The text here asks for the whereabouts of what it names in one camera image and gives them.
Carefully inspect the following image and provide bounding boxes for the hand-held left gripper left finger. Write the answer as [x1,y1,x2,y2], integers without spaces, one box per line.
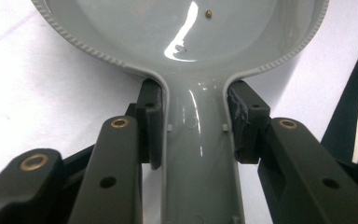
[68,77,164,224]

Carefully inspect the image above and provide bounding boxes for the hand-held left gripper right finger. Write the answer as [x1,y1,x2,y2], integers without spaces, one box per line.
[227,79,358,224]

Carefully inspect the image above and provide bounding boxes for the grey dustpan with orange edge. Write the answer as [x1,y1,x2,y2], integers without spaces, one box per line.
[31,0,330,224]

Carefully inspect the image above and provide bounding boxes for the pale blue table mat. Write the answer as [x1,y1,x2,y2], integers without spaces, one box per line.
[0,0,358,224]

